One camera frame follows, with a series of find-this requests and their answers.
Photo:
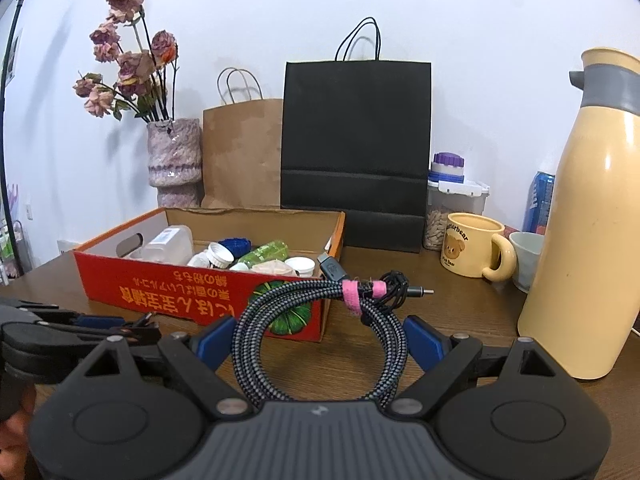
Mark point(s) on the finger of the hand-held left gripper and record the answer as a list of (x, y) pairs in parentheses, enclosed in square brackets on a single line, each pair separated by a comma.
[(100, 321), (142, 334)]

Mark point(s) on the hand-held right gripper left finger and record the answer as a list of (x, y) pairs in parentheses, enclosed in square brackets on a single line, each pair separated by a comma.
[(215, 340)]

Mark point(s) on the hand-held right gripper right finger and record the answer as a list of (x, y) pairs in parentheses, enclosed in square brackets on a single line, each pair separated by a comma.
[(425, 342)]

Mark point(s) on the red cardboard box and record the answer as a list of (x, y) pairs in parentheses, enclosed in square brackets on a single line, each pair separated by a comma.
[(150, 290)]

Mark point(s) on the small white bottle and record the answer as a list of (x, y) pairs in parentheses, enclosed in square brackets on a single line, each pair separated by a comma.
[(198, 260)]

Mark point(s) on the translucent plastic container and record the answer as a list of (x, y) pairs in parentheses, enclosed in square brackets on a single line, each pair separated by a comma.
[(167, 245)]

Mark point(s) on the green spray bottle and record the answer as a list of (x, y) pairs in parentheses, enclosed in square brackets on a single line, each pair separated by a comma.
[(265, 254)]

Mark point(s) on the person's left hand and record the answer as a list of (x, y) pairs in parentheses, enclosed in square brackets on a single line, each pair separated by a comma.
[(15, 430)]

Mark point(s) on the black lamp stand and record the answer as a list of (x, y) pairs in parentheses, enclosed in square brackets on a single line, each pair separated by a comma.
[(15, 247)]

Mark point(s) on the yellow bear mug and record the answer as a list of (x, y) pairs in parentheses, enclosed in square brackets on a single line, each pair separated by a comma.
[(467, 245)]

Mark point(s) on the clear seed container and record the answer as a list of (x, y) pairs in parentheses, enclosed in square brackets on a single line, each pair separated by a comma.
[(437, 220)]

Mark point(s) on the pale green cup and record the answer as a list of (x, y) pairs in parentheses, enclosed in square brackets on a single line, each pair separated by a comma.
[(529, 260)]

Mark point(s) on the purple lid jar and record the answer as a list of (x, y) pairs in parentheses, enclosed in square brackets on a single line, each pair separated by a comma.
[(447, 166)]

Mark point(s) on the pink textured vase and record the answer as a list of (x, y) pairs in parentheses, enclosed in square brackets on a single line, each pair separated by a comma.
[(172, 155)]

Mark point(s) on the blue drink can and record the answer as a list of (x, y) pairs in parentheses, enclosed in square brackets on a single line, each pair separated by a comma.
[(540, 200)]

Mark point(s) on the brown paper bag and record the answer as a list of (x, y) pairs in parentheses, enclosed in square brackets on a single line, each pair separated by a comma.
[(242, 155)]

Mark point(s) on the yellow thermos jug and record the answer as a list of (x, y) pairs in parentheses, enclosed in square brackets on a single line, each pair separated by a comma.
[(585, 210)]

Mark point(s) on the black paper bag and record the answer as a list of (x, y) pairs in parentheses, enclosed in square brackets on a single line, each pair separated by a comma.
[(355, 135)]

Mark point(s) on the dried rose bouquet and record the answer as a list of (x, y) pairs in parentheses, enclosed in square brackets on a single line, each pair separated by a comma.
[(132, 65)]

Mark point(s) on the white wall socket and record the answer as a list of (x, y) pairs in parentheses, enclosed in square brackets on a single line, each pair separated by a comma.
[(67, 246), (29, 211)]

